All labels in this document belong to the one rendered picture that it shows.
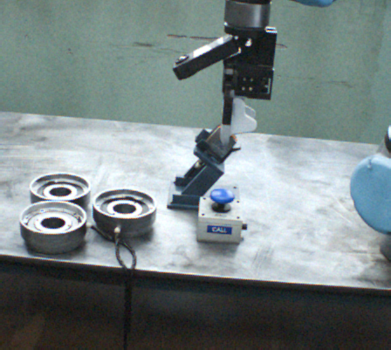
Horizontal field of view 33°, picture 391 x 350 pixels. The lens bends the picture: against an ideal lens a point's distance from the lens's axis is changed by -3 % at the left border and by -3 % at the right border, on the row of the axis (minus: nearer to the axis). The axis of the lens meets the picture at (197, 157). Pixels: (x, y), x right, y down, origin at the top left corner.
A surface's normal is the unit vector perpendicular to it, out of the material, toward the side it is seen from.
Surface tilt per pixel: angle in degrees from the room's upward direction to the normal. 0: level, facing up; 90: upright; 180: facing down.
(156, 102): 90
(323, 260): 0
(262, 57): 90
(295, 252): 0
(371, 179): 97
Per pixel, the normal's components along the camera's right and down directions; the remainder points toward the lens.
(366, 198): -0.76, 0.33
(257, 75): -0.04, 0.40
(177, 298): 0.07, -0.91
